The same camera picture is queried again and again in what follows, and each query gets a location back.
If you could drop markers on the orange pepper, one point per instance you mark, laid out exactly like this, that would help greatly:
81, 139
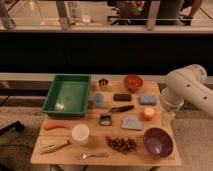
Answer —
51, 126

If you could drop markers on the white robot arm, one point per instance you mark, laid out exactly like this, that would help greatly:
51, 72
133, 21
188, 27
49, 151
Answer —
187, 84

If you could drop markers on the small metal cup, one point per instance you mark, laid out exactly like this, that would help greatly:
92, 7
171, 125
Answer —
103, 84

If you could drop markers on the black rectangular block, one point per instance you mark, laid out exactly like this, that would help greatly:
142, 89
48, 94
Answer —
122, 97

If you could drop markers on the orange red bowl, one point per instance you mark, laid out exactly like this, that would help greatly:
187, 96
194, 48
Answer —
133, 82

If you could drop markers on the small black tin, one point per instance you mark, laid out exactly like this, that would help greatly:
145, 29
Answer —
105, 120

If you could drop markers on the green plastic tray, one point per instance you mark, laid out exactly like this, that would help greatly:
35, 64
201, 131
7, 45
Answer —
67, 96

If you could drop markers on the blue rectangular sponge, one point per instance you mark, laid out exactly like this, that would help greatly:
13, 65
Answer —
147, 100

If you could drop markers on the grey blue cloth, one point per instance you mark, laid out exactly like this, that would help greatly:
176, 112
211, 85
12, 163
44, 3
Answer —
131, 123

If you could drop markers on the orange peach fruit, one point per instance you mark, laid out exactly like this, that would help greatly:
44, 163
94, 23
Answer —
148, 113

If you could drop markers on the white plastic cup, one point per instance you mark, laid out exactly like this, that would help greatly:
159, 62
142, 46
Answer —
80, 133

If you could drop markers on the brown grape bunch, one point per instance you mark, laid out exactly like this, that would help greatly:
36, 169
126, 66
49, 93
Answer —
122, 145

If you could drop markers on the metal fork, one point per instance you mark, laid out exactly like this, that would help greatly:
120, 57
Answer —
83, 156

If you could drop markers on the purple bowl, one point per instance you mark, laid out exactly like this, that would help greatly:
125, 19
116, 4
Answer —
158, 142

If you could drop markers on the black office chair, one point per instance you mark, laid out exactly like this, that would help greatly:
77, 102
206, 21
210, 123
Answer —
160, 12

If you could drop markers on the black handled tool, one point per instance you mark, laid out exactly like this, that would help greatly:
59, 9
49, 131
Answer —
121, 108

